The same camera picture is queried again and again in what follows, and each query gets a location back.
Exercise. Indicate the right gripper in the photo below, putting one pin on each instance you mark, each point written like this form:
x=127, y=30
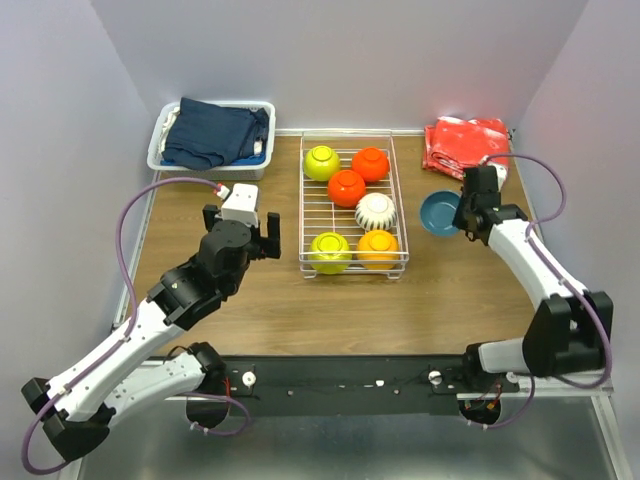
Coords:
x=458, y=214

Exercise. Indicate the aluminium frame rail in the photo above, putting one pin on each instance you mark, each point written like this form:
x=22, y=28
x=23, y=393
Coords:
x=552, y=387

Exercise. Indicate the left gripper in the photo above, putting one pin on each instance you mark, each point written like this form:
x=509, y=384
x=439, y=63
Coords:
x=267, y=248

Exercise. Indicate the blue bowl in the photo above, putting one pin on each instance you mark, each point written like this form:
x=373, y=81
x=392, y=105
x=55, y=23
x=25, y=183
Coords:
x=437, y=213

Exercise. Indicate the yellow orange bowl front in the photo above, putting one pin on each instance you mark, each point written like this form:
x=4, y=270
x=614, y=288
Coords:
x=378, y=250

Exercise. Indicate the blue cloth in basket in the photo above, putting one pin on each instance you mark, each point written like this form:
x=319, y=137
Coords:
x=253, y=160

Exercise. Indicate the dark blue jeans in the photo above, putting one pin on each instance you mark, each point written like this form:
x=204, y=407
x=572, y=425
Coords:
x=206, y=136

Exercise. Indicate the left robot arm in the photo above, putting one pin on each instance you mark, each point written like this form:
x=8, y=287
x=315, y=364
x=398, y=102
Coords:
x=77, y=408

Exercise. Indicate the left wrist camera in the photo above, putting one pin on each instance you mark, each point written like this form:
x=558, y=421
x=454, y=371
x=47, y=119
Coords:
x=240, y=203

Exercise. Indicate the lime green bowl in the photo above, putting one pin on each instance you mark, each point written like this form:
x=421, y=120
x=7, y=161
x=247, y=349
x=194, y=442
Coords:
x=330, y=253
x=321, y=163

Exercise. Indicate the white plastic laundry basket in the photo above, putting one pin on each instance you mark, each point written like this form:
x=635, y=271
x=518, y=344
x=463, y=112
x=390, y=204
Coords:
x=236, y=171

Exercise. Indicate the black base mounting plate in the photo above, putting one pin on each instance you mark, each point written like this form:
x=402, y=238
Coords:
x=343, y=385

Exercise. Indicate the white wire dish rack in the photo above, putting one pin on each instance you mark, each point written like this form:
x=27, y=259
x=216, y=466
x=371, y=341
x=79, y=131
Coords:
x=351, y=213

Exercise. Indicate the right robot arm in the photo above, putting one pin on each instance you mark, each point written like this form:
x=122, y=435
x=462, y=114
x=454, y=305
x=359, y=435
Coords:
x=571, y=327

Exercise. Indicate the white black striped bowl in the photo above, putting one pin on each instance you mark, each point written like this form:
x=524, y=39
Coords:
x=375, y=211

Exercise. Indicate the white cloth in basket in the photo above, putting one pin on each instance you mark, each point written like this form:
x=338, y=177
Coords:
x=166, y=127

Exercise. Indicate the red white folded towel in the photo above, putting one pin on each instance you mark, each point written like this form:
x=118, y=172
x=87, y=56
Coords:
x=453, y=144

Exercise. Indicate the lime green bowl front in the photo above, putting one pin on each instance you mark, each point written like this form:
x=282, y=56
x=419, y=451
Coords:
x=330, y=253

